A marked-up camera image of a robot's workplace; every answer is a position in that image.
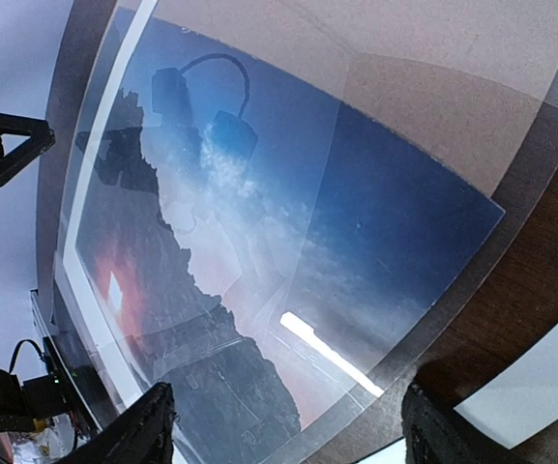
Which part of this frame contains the brown cardboard backing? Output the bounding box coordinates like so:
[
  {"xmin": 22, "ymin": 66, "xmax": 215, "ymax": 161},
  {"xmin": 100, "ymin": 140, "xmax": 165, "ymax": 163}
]
[{"xmin": 156, "ymin": 1, "xmax": 558, "ymax": 195}]

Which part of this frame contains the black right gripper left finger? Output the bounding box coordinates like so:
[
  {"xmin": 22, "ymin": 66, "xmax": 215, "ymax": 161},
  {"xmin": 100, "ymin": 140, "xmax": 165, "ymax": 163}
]
[{"xmin": 68, "ymin": 382, "xmax": 175, "ymax": 464}]

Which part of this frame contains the landscape photo print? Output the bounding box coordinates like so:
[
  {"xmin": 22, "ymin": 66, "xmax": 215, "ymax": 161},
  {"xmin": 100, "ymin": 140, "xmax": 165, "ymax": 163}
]
[{"xmin": 63, "ymin": 12, "xmax": 504, "ymax": 436}]

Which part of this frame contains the clear acrylic sheet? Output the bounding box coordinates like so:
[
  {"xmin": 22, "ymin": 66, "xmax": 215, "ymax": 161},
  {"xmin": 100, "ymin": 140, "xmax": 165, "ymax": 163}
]
[{"xmin": 35, "ymin": 1, "xmax": 558, "ymax": 463}]

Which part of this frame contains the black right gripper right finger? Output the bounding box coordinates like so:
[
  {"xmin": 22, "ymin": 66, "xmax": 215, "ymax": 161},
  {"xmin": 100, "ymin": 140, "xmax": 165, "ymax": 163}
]
[{"xmin": 401, "ymin": 380, "xmax": 501, "ymax": 463}]

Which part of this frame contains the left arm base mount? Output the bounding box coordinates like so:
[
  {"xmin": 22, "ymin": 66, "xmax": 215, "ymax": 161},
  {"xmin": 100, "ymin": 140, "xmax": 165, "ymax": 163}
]
[{"xmin": 0, "ymin": 337, "xmax": 98, "ymax": 435}]

